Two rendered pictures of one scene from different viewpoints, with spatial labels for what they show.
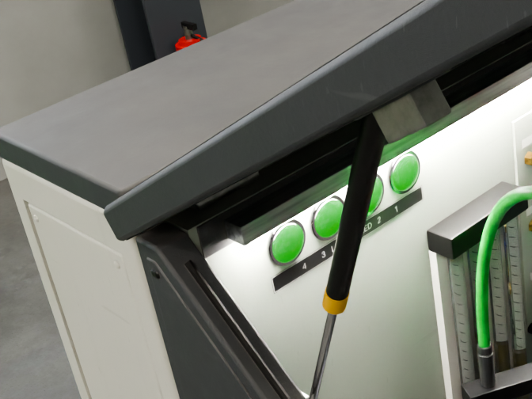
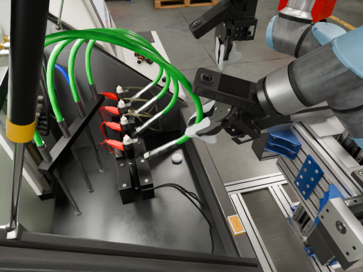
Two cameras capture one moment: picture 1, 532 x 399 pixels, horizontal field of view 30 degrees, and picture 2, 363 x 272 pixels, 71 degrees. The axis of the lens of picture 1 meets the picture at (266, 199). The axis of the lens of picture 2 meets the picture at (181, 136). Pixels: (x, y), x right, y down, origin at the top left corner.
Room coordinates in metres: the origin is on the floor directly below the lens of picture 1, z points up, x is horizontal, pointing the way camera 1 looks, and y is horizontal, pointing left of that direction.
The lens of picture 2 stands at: (0.49, 0.05, 1.59)
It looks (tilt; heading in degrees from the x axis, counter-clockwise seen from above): 44 degrees down; 290
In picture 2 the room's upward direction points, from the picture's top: straight up
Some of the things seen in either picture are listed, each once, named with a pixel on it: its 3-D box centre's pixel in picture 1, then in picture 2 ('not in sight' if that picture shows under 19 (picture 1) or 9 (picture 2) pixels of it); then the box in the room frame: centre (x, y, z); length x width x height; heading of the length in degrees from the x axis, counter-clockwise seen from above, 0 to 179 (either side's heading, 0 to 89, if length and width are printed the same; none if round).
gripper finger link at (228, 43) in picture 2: not in sight; (226, 43); (0.60, -0.58, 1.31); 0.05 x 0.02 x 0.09; 125
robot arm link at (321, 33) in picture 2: not in sight; (322, 46); (0.32, -0.90, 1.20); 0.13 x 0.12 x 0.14; 155
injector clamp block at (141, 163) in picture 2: not in sight; (132, 159); (0.85, -0.43, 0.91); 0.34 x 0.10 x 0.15; 125
